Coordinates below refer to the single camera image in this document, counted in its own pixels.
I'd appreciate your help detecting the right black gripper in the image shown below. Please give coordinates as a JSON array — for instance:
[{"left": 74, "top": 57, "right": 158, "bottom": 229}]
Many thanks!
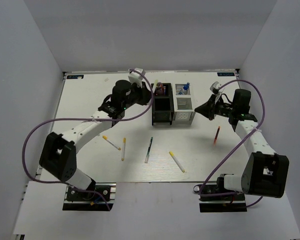
[{"left": 195, "top": 94, "right": 236, "bottom": 121}]

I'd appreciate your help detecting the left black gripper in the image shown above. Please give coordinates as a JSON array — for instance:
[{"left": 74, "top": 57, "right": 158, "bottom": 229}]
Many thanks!
[{"left": 122, "top": 81, "right": 155, "bottom": 110}]

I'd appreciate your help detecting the blue cap spray bottle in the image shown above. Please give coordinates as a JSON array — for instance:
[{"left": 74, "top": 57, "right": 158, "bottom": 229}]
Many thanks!
[{"left": 178, "top": 82, "right": 190, "bottom": 95}]

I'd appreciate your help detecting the pink tube of crayons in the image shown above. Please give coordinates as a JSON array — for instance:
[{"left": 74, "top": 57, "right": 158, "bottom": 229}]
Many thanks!
[{"left": 155, "top": 82, "right": 165, "bottom": 96}]

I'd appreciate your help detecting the white pen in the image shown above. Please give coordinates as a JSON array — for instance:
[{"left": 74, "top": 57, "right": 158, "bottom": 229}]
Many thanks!
[{"left": 152, "top": 79, "right": 158, "bottom": 94}]

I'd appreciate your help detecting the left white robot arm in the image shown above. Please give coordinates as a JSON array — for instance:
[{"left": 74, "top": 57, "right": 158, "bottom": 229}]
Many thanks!
[{"left": 39, "top": 80, "right": 152, "bottom": 200}]

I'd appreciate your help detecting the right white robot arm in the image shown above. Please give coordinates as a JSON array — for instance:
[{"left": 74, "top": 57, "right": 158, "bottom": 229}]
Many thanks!
[{"left": 195, "top": 89, "right": 289, "bottom": 200}]

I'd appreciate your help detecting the white mesh organizer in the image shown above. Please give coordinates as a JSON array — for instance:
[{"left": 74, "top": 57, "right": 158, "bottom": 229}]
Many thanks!
[{"left": 172, "top": 83, "right": 196, "bottom": 126}]

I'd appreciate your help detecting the red pen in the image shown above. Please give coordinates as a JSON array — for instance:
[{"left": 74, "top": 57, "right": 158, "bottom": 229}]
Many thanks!
[{"left": 213, "top": 126, "right": 221, "bottom": 145}]

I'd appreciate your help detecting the black mesh organizer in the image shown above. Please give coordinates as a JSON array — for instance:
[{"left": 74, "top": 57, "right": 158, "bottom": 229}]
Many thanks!
[{"left": 151, "top": 83, "right": 175, "bottom": 125}]

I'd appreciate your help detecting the yellow cap marker upright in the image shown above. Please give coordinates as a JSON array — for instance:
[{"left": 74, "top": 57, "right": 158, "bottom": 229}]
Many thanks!
[{"left": 121, "top": 137, "right": 126, "bottom": 161}]

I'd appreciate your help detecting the yellow cap marker left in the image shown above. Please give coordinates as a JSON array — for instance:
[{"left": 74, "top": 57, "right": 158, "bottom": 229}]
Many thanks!
[{"left": 102, "top": 135, "right": 121, "bottom": 151}]

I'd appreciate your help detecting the yellow cap marker right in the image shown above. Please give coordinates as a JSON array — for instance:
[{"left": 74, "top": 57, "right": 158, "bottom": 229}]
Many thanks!
[{"left": 169, "top": 151, "right": 185, "bottom": 173}]

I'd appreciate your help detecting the green gel pen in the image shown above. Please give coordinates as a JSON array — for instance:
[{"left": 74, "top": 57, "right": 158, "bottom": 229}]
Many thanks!
[{"left": 144, "top": 136, "right": 153, "bottom": 164}]

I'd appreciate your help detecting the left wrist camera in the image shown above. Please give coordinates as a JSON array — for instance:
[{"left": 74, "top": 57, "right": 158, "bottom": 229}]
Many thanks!
[{"left": 128, "top": 68, "right": 145, "bottom": 89}]

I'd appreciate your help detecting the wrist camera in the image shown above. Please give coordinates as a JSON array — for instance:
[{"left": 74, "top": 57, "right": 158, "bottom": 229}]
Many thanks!
[
  {"left": 210, "top": 81, "right": 222, "bottom": 104},
  {"left": 128, "top": 68, "right": 145, "bottom": 89}
]

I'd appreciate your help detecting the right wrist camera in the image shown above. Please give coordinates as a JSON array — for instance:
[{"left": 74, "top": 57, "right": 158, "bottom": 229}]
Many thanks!
[{"left": 210, "top": 81, "right": 222, "bottom": 104}]

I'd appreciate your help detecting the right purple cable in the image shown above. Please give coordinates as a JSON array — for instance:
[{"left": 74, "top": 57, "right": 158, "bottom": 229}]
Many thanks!
[{"left": 197, "top": 79, "right": 266, "bottom": 209}]

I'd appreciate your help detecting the purple cable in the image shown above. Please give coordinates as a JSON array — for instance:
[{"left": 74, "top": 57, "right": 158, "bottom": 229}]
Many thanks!
[
  {"left": 197, "top": 79, "right": 266, "bottom": 209},
  {"left": 22, "top": 68, "right": 155, "bottom": 211}
]

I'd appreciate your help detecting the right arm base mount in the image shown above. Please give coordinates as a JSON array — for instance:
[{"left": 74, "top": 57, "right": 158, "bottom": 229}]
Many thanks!
[{"left": 199, "top": 183, "right": 247, "bottom": 213}]

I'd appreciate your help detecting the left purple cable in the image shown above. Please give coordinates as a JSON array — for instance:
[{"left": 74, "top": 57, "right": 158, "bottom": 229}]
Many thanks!
[{"left": 22, "top": 68, "right": 155, "bottom": 211}]

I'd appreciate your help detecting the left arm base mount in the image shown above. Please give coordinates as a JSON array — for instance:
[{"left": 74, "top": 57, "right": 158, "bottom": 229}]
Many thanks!
[{"left": 62, "top": 183, "right": 116, "bottom": 212}]

